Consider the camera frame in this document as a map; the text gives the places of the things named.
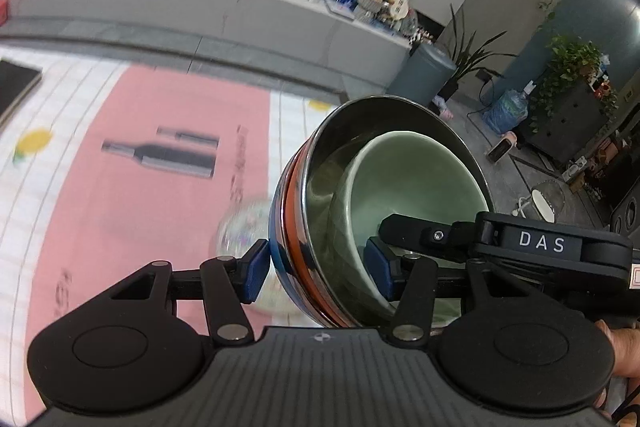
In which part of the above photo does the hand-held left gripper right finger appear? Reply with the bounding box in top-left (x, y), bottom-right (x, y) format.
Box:
top-left (364, 237), bottom-right (506, 344)

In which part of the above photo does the blue water bottle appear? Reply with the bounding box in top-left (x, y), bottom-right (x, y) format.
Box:
top-left (482, 81), bottom-right (530, 136)

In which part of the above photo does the glass plate beaded rim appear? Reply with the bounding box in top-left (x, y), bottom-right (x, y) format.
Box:
top-left (216, 198), bottom-right (303, 315)

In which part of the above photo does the person's right hand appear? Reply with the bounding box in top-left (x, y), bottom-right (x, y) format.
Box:
top-left (594, 320), bottom-right (640, 379)

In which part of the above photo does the checked lemon tablecloth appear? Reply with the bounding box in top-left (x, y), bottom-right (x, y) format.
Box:
top-left (0, 44), bottom-right (346, 410)

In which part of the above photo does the pink placemat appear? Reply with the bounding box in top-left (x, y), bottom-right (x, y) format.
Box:
top-left (22, 64), bottom-right (302, 408)

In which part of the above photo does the green ceramic bowl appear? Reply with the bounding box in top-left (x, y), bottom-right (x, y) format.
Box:
top-left (329, 131), bottom-right (494, 325)

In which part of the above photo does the blue steel bowl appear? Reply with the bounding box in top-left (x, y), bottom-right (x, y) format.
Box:
top-left (267, 147), bottom-right (366, 329)

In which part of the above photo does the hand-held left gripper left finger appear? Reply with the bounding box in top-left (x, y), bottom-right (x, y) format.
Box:
top-left (107, 239), bottom-right (271, 346)

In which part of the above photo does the pink space heater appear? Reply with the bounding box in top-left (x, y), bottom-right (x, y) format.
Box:
top-left (487, 131), bottom-right (520, 164)

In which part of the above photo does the leafy green plant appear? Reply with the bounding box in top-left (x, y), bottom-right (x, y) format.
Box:
top-left (530, 35), bottom-right (619, 134)

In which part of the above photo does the long-leaf potted plant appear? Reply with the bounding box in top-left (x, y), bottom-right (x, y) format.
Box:
top-left (440, 4), bottom-right (519, 101)

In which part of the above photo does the orange steel bowl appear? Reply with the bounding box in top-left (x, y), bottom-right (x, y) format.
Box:
top-left (282, 94), bottom-right (497, 328)

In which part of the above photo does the dark cabinet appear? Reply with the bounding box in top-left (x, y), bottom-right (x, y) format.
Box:
top-left (529, 77), bottom-right (617, 158)

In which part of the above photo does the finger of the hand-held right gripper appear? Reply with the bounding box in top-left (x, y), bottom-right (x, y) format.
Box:
top-left (377, 212), bottom-right (477, 263)

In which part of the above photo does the grey trash can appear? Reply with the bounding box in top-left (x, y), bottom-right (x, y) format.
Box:
top-left (387, 42), bottom-right (459, 108)

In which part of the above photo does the black book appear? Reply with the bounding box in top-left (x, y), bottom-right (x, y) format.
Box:
top-left (0, 59), bottom-right (44, 128)

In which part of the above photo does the grey laptop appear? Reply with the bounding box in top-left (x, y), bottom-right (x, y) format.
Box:
top-left (324, 0), bottom-right (359, 16)

